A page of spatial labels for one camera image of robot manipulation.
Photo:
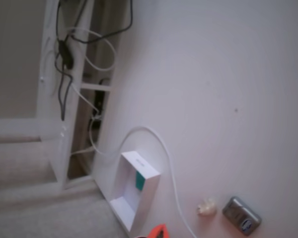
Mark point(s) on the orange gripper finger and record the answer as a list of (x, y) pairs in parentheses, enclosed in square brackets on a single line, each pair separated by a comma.
[(155, 231), (166, 231)]

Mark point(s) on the green cube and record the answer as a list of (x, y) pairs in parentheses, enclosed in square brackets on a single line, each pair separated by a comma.
[(139, 181)]

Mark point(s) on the white cardboard box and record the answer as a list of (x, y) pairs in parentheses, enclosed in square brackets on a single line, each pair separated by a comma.
[(151, 193)]

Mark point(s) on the beige bear figurine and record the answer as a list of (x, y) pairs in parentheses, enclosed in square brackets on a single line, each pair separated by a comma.
[(207, 208)]

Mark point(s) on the grey metal compact device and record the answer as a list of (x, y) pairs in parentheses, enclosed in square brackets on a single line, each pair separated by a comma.
[(241, 215)]

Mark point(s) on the white frame furniture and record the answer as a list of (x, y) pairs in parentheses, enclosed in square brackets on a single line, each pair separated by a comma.
[(46, 104)]

